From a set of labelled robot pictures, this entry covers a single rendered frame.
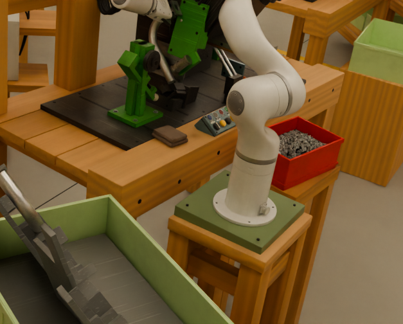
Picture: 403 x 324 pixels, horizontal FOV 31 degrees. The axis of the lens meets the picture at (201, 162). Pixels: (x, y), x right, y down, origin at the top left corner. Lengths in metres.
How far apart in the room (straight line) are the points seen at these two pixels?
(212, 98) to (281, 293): 0.84
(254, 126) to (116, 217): 0.44
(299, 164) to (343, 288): 1.13
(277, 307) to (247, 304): 0.29
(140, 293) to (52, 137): 0.78
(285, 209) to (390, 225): 1.89
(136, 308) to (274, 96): 0.64
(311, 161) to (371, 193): 1.81
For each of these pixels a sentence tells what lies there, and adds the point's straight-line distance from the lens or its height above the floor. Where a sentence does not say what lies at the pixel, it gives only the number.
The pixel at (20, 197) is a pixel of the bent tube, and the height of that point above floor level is 1.13.
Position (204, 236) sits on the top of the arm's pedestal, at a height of 0.84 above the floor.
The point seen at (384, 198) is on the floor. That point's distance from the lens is 4.24.
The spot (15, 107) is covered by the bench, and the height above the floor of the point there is 0.88.
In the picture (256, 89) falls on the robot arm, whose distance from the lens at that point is 1.85.
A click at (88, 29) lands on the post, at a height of 1.11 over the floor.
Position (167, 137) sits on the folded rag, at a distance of 2.34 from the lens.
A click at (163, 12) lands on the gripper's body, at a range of 2.51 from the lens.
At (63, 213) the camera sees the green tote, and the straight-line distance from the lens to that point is 1.89.
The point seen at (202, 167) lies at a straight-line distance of 2.44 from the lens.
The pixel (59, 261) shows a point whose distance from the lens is 1.50.
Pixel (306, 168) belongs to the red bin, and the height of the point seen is 0.86.
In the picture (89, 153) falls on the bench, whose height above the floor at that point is 0.88.
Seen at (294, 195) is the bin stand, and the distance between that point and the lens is 2.40.
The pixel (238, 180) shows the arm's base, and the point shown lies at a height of 1.00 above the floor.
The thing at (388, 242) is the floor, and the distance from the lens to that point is 3.84.
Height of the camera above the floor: 1.97
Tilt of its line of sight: 28 degrees down
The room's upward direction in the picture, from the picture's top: 9 degrees clockwise
